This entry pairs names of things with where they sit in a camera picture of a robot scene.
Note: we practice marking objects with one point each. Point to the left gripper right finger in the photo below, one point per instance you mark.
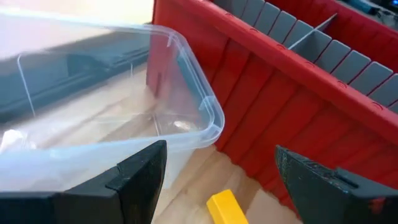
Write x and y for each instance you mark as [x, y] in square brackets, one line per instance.
[342, 202]

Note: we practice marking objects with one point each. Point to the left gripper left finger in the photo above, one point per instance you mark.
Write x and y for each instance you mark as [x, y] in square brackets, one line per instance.
[77, 208]

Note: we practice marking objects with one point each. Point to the clear plastic container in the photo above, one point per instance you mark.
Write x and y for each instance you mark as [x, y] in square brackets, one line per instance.
[93, 102]

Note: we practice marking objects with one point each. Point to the red plastic bin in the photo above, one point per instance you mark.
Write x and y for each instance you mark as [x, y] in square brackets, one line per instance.
[280, 102]

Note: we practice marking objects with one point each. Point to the grey slotted divider panel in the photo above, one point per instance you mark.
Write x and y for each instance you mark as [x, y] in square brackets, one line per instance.
[357, 67]

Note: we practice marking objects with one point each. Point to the yellow block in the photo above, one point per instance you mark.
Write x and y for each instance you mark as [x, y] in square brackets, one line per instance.
[225, 208]

